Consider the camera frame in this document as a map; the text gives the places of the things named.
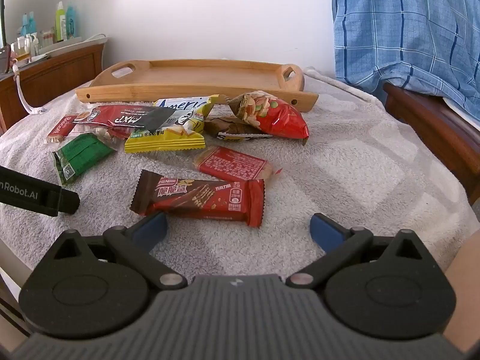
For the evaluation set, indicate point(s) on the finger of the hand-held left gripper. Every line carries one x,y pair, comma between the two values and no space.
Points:
69,200

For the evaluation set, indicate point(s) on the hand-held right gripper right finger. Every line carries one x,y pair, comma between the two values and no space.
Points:
326,230

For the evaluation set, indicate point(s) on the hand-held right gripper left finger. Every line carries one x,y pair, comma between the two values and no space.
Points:
150,228

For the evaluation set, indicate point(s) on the green snack packet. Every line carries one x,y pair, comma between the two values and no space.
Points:
80,153

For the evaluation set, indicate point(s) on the red brown chocolate wafer packet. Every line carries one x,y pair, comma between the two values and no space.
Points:
198,198

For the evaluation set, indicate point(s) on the red black snack packet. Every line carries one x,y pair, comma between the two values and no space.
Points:
123,117

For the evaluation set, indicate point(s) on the red nut snack bag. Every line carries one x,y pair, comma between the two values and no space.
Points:
277,118

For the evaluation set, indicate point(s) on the brown snack packet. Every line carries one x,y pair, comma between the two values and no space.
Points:
225,125

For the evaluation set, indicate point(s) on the wooden tray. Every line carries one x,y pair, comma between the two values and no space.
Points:
195,78

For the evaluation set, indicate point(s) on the red clear biscuit packet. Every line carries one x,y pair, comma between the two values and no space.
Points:
62,127

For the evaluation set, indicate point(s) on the yellow wafer packet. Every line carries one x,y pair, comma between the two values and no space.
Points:
165,140

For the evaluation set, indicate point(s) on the wooden cabinet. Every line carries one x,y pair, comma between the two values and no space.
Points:
52,71

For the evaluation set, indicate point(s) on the glass jar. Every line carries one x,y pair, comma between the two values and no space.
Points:
20,50

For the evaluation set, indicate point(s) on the person's bare leg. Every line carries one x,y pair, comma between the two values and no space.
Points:
465,288

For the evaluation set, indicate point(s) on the white tray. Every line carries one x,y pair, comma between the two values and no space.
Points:
67,43

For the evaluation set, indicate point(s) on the blue bottle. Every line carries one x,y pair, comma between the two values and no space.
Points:
29,26

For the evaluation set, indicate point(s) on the green bottle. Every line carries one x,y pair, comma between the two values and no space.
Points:
60,22

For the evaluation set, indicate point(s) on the teal bottle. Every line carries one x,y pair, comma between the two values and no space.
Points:
71,22

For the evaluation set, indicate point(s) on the blue plaid cloth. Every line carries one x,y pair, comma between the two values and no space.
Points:
408,30

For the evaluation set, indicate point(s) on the wooden bed frame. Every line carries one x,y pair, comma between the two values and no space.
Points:
431,127

